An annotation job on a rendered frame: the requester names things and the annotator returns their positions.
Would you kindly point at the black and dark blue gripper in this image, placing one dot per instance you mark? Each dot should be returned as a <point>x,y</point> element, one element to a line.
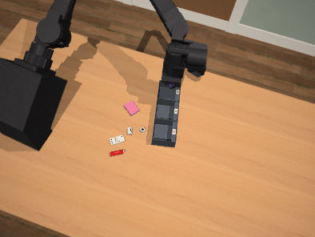
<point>166,77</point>

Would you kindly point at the dark grey rack of bins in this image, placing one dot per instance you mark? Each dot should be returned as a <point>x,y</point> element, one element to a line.
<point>166,115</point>

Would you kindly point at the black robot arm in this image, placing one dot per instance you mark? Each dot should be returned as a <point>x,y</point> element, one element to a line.
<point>54,30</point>

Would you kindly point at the white domino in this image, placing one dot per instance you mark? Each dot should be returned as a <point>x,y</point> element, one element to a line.
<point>116,140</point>

